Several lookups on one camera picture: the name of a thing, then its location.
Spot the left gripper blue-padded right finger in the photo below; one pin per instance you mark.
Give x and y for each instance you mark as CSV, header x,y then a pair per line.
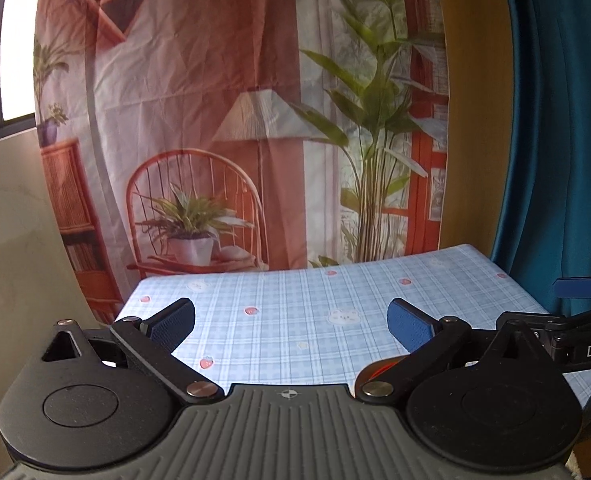
x,y
431,345

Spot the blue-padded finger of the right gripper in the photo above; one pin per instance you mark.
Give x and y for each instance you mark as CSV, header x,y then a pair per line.
x,y
572,288

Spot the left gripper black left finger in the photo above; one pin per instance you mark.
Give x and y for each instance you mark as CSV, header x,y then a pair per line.
x,y
150,344

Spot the orange square plate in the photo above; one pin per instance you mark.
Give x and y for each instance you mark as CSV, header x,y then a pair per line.
x,y
375,374

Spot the teal curtain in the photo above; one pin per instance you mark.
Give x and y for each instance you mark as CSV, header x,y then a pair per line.
x,y
544,229

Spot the blue plaid tablecloth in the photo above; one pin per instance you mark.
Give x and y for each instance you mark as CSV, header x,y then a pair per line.
x,y
323,325

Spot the printed room scene backdrop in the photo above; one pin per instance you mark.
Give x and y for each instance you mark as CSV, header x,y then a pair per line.
x,y
214,136

